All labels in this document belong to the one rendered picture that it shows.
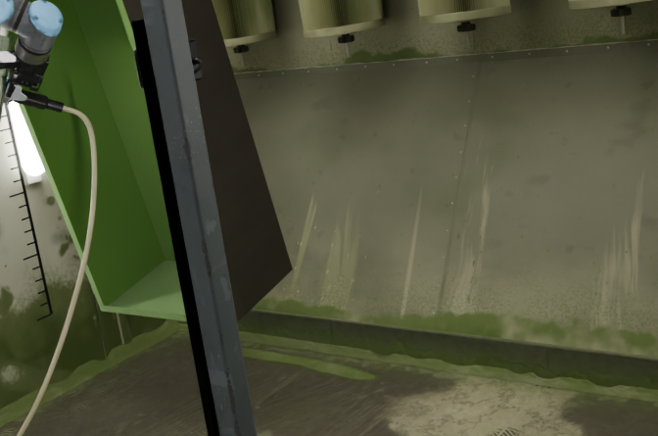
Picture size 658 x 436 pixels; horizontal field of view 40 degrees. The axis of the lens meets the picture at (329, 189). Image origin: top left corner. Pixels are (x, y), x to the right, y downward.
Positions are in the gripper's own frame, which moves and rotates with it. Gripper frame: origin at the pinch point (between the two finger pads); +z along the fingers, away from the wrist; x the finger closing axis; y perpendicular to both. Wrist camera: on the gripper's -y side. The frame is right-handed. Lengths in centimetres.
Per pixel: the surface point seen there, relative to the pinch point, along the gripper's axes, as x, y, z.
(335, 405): -63, 128, 43
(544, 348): -54, 182, -6
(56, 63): 33.6, 17.3, 20.4
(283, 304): -5, 132, 84
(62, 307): -4, 50, 120
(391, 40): 85, 150, 10
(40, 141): 9.4, 17.5, 31.9
